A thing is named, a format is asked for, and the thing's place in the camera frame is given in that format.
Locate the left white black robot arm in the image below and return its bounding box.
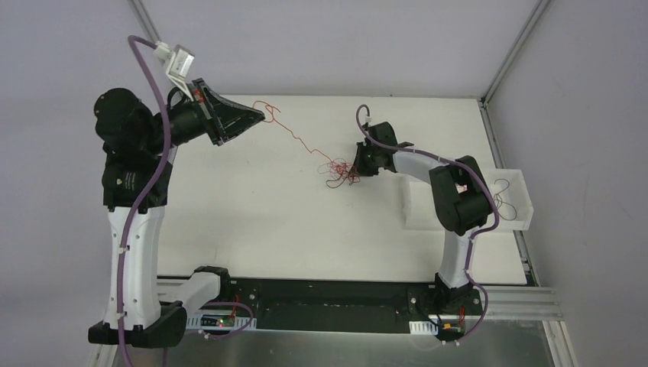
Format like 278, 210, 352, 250
88, 79, 265, 349

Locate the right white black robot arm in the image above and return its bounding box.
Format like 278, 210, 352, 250
354, 122, 495, 313

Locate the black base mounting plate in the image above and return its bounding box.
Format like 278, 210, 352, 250
200, 278, 483, 334

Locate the clear plastic compartment tray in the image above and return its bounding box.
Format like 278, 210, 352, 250
400, 169, 533, 232

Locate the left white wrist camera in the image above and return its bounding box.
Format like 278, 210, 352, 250
154, 41, 195, 101

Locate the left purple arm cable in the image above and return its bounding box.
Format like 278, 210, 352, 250
115, 35, 254, 367

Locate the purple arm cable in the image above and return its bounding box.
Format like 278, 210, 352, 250
355, 104, 502, 346
115, 35, 254, 367

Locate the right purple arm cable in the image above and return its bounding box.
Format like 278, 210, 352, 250
355, 104, 502, 346

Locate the right white slotted cable duct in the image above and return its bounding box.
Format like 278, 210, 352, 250
409, 320, 439, 336

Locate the white slotted cable duct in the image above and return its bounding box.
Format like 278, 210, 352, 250
186, 313, 257, 331
409, 320, 439, 336

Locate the left white slotted cable duct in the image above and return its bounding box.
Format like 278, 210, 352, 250
186, 313, 257, 331

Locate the aluminium frame rail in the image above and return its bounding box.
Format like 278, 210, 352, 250
485, 285, 563, 321

